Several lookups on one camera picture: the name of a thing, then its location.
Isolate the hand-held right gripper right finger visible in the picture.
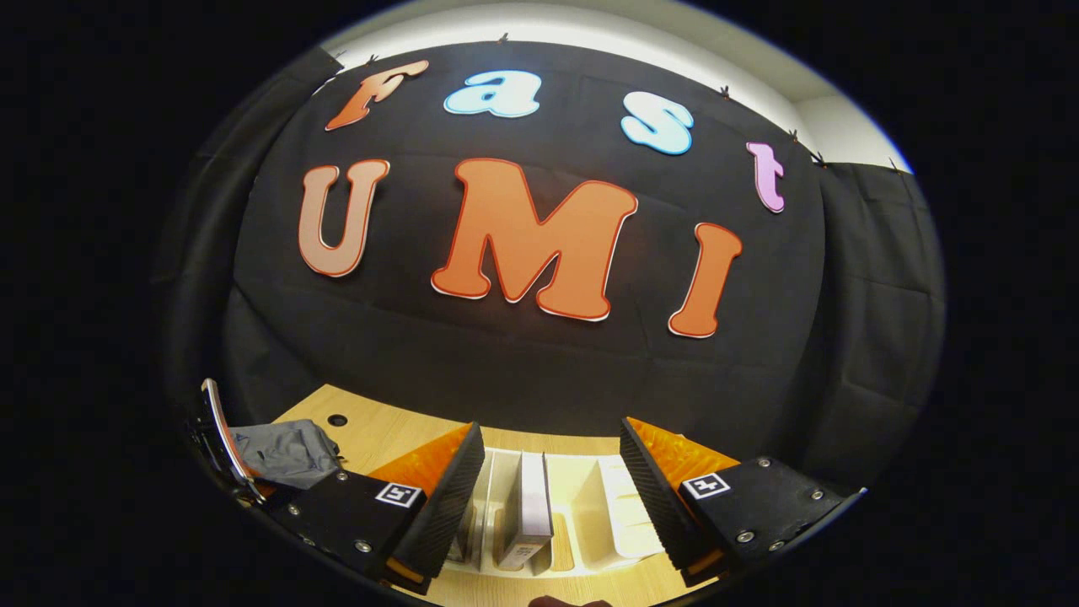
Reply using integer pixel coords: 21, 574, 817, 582
618, 416, 869, 589

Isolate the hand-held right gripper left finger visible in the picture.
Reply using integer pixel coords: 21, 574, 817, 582
263, 422, 488, 597

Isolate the white plastic bookshelf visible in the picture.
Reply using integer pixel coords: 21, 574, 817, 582
443, 447, 675, 578

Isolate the dark grey schoolbag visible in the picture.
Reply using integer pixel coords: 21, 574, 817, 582
229, 419, 345, 492

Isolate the white book with portrait cover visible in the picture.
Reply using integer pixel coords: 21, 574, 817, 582
493, 451, 556, 572

